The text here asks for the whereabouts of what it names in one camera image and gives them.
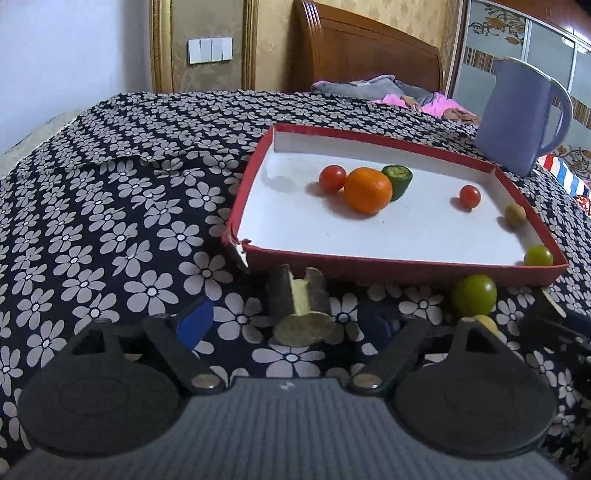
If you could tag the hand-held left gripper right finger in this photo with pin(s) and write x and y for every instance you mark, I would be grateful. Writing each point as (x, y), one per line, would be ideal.
(376, 325)

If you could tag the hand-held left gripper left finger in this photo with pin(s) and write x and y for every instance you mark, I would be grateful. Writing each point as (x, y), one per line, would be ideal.
(196, 319)

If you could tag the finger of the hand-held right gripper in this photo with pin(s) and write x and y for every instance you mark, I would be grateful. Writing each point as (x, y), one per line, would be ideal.
(549, 330)

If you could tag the sugar cane piece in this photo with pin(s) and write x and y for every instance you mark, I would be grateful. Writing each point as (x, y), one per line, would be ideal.
(302, 325)
(553, 303)

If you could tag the small green tomato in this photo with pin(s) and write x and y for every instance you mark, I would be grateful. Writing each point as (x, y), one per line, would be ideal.
(538, 256)

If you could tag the large green tomato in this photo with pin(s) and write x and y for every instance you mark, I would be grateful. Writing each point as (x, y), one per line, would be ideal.
(474, 296)

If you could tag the red shallow cardboard box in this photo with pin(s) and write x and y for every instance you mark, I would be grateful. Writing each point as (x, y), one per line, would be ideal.
(415, 230)

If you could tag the orange tangerine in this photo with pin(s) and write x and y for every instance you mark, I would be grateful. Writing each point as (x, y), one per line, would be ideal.
(368, 190)

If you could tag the green cucumber piece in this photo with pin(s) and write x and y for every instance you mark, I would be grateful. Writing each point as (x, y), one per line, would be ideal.
(400, 177)

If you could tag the red cherry tomato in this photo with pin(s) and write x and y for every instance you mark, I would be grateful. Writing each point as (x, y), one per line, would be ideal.
(332, 178)
(469, 196)

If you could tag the black floral tablecloth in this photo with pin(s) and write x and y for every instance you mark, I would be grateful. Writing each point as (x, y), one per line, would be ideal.
(115, 207)

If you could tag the striped colourful blanket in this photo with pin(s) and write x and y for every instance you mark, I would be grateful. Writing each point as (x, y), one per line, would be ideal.
(570, 177)

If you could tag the blue electric kettle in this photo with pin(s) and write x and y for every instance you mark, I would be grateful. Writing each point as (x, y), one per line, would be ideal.
(512, 120)

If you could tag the brown printed cloth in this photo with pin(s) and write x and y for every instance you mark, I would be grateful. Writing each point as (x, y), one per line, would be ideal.
(461, 116)

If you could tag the pink cloth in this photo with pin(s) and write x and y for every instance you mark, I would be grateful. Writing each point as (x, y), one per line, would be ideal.
(434, 105)

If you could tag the grey blanket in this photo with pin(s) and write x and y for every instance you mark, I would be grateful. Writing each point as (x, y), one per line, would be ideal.
(369, 87)

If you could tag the wooden bed headboard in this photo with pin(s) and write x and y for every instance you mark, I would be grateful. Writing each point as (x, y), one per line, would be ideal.
(369, 50)

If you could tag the wardrobe with patterned sliding doors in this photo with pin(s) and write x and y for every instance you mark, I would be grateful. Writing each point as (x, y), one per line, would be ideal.
(517, 32)

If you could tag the white wall light switch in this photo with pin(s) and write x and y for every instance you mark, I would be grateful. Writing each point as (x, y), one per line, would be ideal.
(209, 50)

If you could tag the gold framed wall panel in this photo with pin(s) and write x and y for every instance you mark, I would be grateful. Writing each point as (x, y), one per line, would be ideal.
(207, 18)

